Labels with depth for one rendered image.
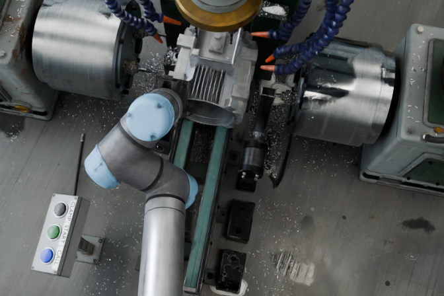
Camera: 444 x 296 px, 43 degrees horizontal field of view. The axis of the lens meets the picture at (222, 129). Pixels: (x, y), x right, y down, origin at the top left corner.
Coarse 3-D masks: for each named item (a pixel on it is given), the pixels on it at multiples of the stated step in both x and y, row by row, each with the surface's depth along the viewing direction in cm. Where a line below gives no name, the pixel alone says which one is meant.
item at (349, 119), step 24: (336, 48) 126; (360, 48) 127; (312, 72) 123; (336, 72) 123; (360, 72) 123; (384, 72) 125; (288, 96) 131; (312, 96) 124; (336, 96) 123; (360, 96) 123; (384, 96) 124; (288, 120) 140; (312, 120) 127; (336, 120) 126; (360, 120) 125; (384, 120) 125; (360, 144) 131
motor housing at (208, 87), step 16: (192, 32) 138; (240, 48) 135; (256, 48) 139; (176, 64) 134; (240, 64) 134; (208, 80) 128; (224, 80) 129; (240, 80) 133; (192, 96) 128; (208, 96) 127; (224, 96) 130; (192, 112) 142; (208, 112) 143; (224, 112) 142; (240, 112) 133
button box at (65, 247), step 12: (72, 204) 121; (84, 204) 124; (48, 216) 122; (60, 216) 121; (72, 216) 120; (84, 216) 124; (48, 228) 121; (60, 228) 120; (72, 228) 120; (48, 240) 120; (60, 240) 119; (72, 240) 121; (36, 252) 120; (60, 252) 118; (72, 252) 121; (36, 264) 119; (48, 264) 118; (60, 264) 117; (72, 264) 121; (60, 276) 121
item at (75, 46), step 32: (64, 0) 128; (96, 0) 129; (128, 0) 132; (64, 32) 125; (96, 32) 125; (128, 32) 131; (64, 64) 127; (96, 64) 126; (128, 64) 133; (96, 96) 136
